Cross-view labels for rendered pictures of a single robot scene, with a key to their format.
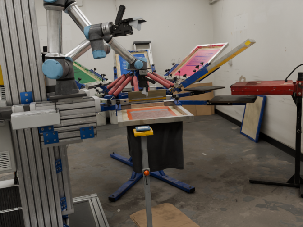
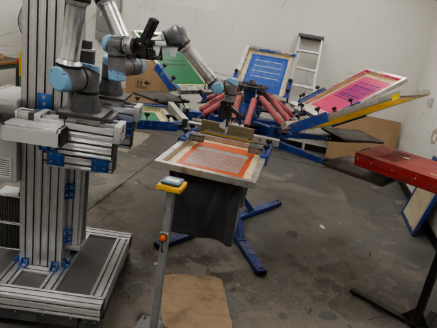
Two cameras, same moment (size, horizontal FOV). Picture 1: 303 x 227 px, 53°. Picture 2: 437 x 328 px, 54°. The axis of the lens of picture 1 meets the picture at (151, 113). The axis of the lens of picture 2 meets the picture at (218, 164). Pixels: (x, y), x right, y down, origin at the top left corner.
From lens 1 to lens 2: 0.80 m
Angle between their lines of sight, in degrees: 17
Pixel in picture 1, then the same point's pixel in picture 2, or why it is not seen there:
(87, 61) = (228, 45)
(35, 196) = (36, 218)
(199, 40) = (402, 53)
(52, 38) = (66, 41)
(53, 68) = (59, 79)
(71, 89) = (86, 108)
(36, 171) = (42, 190)
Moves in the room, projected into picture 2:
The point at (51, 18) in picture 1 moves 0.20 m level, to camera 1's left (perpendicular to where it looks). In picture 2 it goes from (67, 15) to (29, 8)
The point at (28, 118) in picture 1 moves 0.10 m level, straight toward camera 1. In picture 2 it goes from (20, 131) to (12, 137)
